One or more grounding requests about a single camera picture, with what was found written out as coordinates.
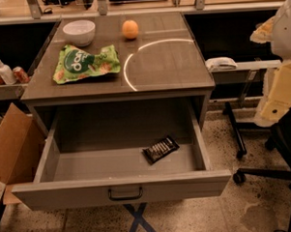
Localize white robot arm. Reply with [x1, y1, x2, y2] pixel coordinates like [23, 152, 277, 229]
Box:
[249, 0, 291, 128]

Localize white folded cloth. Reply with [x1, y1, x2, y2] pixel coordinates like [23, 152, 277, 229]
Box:
[205, 56, 237, 71]

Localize green chip bag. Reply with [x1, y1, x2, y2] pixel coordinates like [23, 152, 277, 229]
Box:
[53, 44, 121, 85]

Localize black drawer handle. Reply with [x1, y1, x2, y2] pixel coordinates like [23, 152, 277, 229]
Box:
[108, 187, 143, 202]

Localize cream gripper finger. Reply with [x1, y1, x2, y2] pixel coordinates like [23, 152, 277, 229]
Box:
[260, 61, 291, 122]
[249, 16, 274, 44]

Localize grey drawer cabinet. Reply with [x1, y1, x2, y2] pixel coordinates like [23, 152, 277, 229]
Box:
[21, 12, 215, 125]

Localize brown cardboard box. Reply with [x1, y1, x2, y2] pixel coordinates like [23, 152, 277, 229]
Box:
[0, 103, 45, 204]

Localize black rxbar chocolate bar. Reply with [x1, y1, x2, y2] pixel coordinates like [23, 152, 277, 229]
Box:
[142, 135, 179, 164]

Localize grey open top drawer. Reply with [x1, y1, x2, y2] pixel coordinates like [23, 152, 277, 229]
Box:
[13, 98, 230, 210]

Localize grey side shelf right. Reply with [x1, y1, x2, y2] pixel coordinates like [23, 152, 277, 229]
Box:
[212, 60, 280, 85]

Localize orange fruit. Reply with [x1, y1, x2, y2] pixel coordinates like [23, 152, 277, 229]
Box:
[122, 20, 139, 40]

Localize black office chair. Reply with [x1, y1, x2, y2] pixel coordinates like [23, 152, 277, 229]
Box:
[222, 97, 291, 232]

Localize white pump bottle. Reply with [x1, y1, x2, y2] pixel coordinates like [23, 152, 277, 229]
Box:
[0, 60, 16, 85]

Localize white bowl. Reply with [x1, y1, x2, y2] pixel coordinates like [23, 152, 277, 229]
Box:
[62, 20, 96, 46]

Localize grey side shelf left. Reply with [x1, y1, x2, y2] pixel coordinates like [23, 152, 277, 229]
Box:
[0, 83, 27, 101]

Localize grey side shelf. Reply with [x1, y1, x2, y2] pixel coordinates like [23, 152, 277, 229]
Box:
[0, 83, 27, 101]
[212, 60, 280, 85]

